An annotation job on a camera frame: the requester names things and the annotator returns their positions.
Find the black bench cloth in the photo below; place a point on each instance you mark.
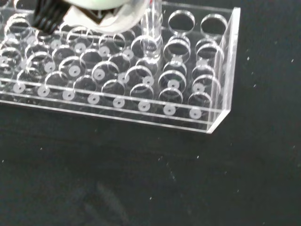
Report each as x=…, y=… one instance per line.
x=164, y=176

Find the clear acrylic test tube rack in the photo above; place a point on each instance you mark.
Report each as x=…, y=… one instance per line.
x=131, y=77

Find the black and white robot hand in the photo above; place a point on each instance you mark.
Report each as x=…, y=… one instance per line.
x=101, y=14

